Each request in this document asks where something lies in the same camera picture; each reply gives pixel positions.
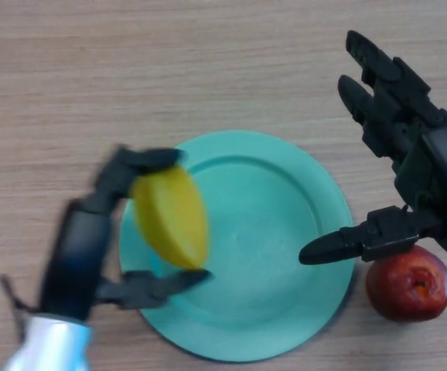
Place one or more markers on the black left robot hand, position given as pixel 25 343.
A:
pixel 76 251

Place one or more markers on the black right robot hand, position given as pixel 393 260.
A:
pixel 440 166

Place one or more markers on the yellow starfruit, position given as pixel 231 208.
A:
pixel 173 220

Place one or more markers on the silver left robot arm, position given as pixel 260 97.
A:
pixel 49 344

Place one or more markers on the green round plate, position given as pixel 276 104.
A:
pixel 266 251

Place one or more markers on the red apple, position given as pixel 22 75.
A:
pixel 393 286

